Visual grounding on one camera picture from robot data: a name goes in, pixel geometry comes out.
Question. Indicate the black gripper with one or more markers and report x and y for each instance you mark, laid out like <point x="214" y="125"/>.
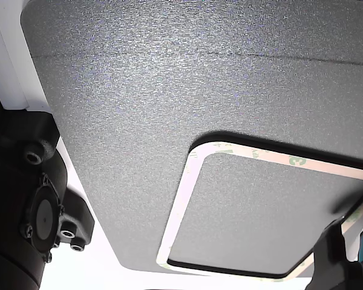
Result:
<point x="342" y="278"/>

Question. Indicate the beige adhesive frame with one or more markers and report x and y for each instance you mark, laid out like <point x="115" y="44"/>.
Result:
<point x="181" y="196"/>

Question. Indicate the gray flat box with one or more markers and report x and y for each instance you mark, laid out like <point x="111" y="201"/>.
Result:
<point x="175" y="99"/>

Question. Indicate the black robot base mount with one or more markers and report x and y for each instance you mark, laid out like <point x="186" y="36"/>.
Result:
<point x="78" y="214"/>

